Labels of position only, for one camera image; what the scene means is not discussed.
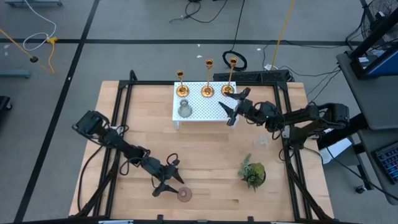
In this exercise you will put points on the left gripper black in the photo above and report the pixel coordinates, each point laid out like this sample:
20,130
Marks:
158,169

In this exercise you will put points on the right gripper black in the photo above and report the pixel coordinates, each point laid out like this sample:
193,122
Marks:
253,112

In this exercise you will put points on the tall gold candlestick holder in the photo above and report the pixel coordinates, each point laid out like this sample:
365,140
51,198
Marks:
228,90

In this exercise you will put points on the green ribbed glass candle holder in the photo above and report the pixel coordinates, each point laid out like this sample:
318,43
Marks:
185,109

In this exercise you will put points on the short gold candlestick holder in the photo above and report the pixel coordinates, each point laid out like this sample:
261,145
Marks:
182,91

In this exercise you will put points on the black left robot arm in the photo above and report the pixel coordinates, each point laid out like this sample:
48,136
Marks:
118,143

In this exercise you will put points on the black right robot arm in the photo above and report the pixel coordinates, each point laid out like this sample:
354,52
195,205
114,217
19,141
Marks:
311,119

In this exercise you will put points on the clear ribbed glass candle holder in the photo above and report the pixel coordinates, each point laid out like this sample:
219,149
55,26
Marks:
262,142

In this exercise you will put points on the white perforated metal shelf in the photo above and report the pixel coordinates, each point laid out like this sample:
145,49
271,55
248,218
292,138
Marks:
205,107

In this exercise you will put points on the medium gold candlestick holder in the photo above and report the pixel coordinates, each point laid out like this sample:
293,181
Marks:
207,91

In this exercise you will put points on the white power adapter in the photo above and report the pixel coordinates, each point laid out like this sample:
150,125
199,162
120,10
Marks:
267,67

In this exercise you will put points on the potted green succulent plant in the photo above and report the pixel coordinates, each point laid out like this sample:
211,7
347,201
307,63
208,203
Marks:
253,173

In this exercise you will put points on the grey side desk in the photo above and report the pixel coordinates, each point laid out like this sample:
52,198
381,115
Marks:
370,99

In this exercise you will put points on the black caster wheel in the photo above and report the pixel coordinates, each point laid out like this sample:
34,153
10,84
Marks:
361,189

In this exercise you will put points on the backlit keyboard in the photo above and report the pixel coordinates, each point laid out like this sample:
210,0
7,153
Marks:
388,161

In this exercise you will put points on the grey keyboard desk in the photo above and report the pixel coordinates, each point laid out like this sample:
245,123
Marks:
377,193

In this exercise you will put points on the black floor fan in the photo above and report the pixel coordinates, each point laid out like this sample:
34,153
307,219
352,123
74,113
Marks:
377,12

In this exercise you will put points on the black cart corner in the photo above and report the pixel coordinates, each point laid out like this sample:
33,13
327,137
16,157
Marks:
4,104

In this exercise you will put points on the small black floor puck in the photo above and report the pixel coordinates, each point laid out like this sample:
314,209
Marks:
34,59

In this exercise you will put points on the grey furniture foot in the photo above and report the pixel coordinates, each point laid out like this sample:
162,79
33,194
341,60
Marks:
14,74

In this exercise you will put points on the black aluminium table frame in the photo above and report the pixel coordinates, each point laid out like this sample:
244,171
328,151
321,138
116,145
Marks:
149,82

